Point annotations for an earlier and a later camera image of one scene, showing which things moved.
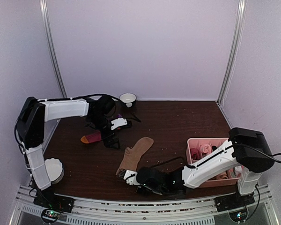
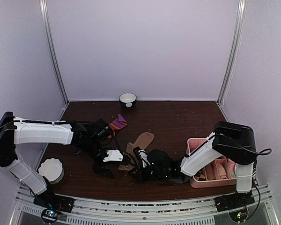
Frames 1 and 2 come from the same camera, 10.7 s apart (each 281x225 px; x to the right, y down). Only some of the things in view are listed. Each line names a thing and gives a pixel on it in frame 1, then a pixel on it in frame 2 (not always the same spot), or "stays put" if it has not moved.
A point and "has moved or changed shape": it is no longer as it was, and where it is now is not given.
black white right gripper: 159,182 to 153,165
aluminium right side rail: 224,115 stays put
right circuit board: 239,214 stays put
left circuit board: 50,215 stays put
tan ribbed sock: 132,155 has moved or changed shape
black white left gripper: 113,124 to 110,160
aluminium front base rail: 28,211 stays put
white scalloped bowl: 55,169 stays put
